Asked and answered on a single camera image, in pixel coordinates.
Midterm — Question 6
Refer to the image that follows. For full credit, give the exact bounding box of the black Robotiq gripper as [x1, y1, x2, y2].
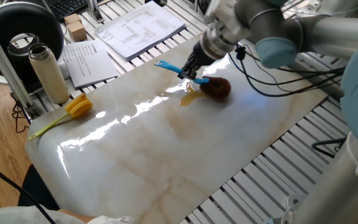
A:
[178, 42, 217, 80]

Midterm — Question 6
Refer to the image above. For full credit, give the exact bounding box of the blue handled brown brush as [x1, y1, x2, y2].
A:
[154, 59, 232, 102]

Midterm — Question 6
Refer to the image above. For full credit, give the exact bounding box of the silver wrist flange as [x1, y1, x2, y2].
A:
[199, 21, 237, 60]

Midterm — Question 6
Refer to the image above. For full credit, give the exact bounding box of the printed paper stack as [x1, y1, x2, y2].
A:
[94, 1, 186, 62]

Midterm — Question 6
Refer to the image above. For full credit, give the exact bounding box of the white marble pattern slab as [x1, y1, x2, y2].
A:
[24, 34, 329, 224]

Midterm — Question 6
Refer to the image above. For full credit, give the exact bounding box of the white printed booklet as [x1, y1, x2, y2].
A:
[62, 39, 119, 88]

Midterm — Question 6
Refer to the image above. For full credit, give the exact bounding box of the small cardboard box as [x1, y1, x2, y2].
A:
[66, 21, 88, 43]

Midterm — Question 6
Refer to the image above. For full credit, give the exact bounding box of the light wooden block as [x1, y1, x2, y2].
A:
[63, 13, 83, 26]

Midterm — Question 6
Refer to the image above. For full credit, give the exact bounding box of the black keyboard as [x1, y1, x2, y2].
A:
[32, 0, 105, 20]

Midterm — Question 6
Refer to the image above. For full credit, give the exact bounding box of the cream thermos bottle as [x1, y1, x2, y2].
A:
[28, 42, 71, 105]

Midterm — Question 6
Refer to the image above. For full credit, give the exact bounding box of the black round fan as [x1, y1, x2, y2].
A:
[0, 1, 65, 94]

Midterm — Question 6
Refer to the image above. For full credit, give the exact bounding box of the person white shirt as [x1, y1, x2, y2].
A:
[0, 203, 135, 224]

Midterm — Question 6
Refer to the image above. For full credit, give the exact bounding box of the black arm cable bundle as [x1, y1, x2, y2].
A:
[227, 43, 346, 98]

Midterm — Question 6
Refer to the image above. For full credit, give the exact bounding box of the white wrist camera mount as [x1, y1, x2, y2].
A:
[203, 0, 251, 43]

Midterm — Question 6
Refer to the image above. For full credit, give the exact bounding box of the silver stand post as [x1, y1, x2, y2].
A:
[87, 0, 105, 24]

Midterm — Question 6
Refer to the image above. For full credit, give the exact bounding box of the yellow brush with green handle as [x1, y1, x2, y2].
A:
[28, 93, 94, 141]

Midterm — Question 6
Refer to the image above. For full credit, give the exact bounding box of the black base cable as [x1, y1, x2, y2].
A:
[311, 136, 347, 159]

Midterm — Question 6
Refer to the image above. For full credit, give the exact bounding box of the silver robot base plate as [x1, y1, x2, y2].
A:
[280, 194, 307, 224]

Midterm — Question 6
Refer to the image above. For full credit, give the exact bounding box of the tangled black floor cable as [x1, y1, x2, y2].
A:
[11, 93, 30, 134]

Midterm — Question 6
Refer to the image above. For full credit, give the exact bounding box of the aluminium frame post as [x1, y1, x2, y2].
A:
[0, 11, 42, 121]

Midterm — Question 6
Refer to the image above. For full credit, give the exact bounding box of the thick black hanging cable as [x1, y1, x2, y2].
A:
[0, 151, 57, 224]

